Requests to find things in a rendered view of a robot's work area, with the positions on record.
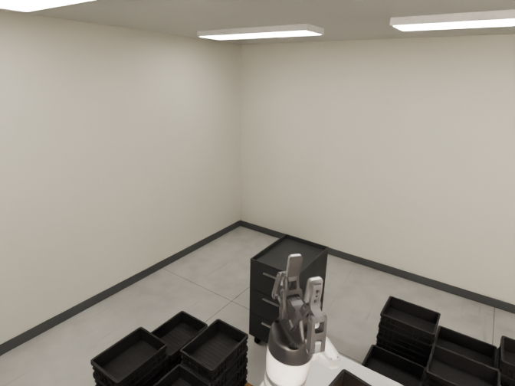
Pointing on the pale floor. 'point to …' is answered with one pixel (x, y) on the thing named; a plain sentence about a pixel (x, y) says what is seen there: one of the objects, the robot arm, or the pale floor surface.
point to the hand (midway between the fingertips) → (303, 274)
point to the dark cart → (263, 306)
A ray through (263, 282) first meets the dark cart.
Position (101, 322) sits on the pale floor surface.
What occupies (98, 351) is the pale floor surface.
